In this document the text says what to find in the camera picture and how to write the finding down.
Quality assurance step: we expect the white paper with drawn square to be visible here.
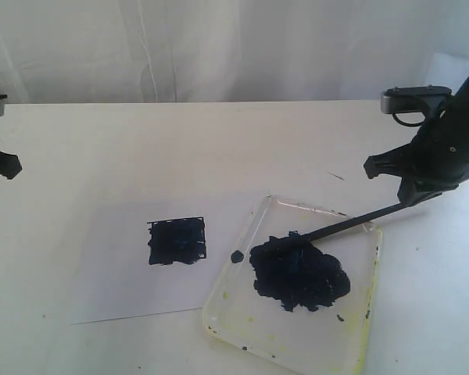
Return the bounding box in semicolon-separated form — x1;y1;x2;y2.
70;191;265;323

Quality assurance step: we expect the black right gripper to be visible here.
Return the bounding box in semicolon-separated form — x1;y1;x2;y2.
363;76;469;207

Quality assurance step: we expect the clear plastic paint tray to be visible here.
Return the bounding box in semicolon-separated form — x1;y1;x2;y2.
202;195;382;374

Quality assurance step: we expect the black paintbrush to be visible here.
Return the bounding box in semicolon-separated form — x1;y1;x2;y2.
250;203;406;255

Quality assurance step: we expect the white curtain backdrop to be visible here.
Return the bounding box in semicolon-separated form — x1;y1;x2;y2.
0;1;469;104

